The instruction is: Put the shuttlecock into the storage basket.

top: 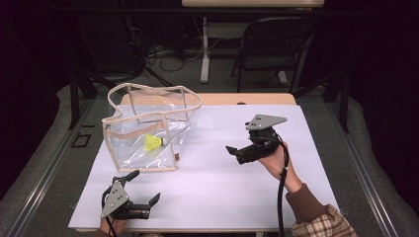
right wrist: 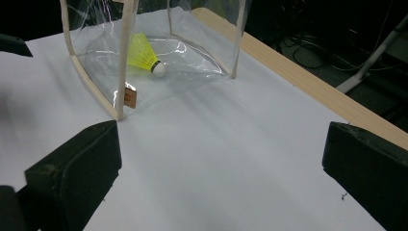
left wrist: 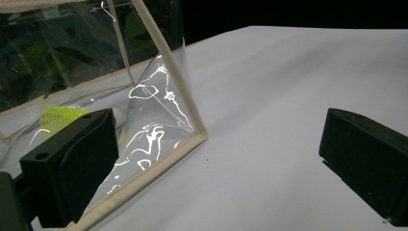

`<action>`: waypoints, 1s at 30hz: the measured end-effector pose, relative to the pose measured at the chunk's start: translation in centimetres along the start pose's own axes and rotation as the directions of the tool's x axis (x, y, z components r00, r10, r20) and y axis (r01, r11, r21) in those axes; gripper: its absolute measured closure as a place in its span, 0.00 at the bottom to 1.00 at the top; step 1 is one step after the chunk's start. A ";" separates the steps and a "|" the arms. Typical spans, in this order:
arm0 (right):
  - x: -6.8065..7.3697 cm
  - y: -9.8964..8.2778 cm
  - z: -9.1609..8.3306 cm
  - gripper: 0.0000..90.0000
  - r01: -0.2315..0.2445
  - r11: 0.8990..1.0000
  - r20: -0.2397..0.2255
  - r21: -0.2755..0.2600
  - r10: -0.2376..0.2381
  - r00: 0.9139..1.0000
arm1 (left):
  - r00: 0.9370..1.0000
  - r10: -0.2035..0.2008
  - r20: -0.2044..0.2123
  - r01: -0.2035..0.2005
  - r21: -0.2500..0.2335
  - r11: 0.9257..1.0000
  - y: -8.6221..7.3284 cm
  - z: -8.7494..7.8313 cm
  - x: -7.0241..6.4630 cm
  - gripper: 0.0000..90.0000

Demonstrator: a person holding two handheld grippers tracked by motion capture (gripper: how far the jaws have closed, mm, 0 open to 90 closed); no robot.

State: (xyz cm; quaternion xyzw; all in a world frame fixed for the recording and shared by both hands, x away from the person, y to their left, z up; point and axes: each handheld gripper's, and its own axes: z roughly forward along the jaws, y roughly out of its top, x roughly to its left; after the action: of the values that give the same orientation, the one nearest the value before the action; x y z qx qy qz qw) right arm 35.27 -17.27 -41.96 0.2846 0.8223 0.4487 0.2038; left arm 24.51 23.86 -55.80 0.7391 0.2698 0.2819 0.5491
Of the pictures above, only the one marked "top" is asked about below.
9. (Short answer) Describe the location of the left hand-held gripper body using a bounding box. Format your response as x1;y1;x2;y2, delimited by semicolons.
100;177;151;221

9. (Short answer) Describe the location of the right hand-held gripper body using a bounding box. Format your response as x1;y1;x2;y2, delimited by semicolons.
235;114;288;166

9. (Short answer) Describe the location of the clear bag with beige trim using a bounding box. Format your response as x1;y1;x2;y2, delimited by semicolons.
101;82;203;173

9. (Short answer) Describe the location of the yellow shuttlecock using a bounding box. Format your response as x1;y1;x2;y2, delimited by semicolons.
143;133;165;152

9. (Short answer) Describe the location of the person's right hand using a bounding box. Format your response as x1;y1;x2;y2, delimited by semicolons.
257;141;302;194

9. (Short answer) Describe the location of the person's left hand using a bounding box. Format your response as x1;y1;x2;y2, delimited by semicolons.
99;215;128;237

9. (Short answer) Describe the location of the white board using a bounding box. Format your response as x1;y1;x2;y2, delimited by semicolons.
67;104;346;231

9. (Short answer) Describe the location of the wooden table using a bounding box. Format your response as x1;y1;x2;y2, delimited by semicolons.
67;93;346;233

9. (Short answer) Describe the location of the black metal stand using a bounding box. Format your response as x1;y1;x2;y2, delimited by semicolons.
68;67;100;130
293;63;351;134

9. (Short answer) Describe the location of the black folding chair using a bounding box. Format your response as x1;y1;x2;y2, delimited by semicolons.
231;16;315;95

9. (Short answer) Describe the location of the white desk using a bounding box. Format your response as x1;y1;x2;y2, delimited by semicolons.
181;0;325;85

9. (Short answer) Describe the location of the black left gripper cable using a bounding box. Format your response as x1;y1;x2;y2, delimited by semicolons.
100;187;119;237

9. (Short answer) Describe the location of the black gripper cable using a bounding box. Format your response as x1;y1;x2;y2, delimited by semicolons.
100;187;119;237
276;132;292;237

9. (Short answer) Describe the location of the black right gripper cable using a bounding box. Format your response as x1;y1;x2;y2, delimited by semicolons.
276;132;292;237

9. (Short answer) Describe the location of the black floor socket frame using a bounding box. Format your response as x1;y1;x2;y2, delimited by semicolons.
71;132;93;149

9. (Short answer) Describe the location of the bundle of floor cables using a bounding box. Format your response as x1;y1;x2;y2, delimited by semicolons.
144;39;206;73

